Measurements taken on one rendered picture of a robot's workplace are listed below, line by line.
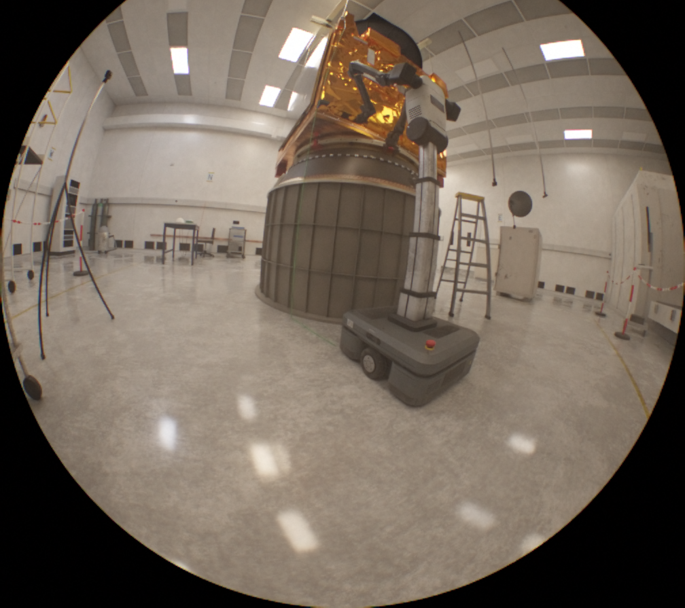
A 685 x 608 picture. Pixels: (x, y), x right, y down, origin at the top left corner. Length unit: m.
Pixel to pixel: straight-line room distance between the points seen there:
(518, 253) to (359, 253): 3.80
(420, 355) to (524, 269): 4.14
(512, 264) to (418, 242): 3.94
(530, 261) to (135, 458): 5.18
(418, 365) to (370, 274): 1.06
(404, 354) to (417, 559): 0.72
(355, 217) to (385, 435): 1.46
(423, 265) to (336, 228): 0.89
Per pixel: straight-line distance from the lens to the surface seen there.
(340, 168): 1.90
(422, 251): 1.01
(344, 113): 2.13
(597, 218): 9.15
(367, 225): 1.69
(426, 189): 1.08
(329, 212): 1.72
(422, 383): 0.85
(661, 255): 6.14
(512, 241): 4.88
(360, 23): 4.40
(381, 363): 0.99
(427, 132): 1.17
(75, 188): 7.40
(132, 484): 0.77
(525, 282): 4.78
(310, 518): 0.63
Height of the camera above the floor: 0.61
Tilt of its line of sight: 5 degrees down
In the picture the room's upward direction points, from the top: 6 degrees clockwise
